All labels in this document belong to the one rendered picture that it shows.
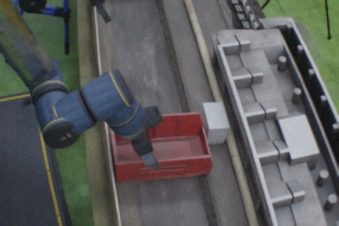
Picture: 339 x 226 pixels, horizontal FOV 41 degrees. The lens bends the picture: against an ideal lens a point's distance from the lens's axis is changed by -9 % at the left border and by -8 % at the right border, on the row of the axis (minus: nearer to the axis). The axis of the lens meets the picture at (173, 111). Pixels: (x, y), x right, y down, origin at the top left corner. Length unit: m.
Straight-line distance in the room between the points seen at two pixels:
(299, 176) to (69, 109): 0.80
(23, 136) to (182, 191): 0.93
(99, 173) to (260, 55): 0.79
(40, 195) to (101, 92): 1.01
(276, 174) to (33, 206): 1.06
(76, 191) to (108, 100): 1.37
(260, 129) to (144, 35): 0.75
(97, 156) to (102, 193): 0.17
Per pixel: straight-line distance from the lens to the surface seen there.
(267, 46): 1.98
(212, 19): 2.34
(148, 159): 1.45
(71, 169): 2.62
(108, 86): 1.23
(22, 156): 2.27
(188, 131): 1.79
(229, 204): 1.72
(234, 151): 1.80
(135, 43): 2.15
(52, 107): 1.27
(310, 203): 1.60
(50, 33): 3.33
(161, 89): 1.98
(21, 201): 2.15
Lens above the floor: 2.23
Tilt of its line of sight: 51 degrees down
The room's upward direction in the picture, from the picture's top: 11 degrees clockwise
